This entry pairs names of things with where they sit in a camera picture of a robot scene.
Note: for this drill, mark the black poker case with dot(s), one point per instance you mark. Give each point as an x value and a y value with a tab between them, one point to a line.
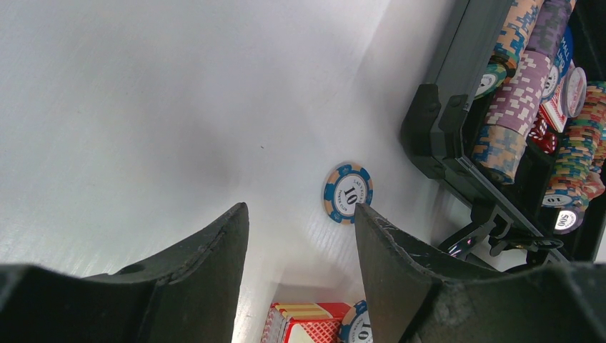
444	121

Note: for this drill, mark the red dice in case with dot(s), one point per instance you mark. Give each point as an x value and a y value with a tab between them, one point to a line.
542	136

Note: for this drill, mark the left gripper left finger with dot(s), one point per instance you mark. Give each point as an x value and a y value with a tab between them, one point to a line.
187	292

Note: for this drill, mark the red card deck in case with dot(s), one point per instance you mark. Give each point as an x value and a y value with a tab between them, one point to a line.
567	101

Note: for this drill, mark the purple chip row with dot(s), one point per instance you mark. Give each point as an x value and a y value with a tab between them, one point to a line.
515	104

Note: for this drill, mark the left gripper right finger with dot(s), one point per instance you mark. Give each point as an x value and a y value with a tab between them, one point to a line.
416	293

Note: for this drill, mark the red playing card box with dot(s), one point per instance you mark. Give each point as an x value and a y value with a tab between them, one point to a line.
304	322

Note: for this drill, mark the far left chip row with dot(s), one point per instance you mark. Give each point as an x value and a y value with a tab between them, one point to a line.
511	42

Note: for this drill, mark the inner right chip row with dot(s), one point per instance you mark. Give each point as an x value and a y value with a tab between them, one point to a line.
577	150

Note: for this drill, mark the far right chip row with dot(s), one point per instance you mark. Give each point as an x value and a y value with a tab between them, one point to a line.
571	216

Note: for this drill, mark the blue small blind button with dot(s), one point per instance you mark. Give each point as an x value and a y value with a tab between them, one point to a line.
565	52

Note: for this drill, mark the poker chip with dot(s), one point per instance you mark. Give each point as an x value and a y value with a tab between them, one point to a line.
346	185
356	326

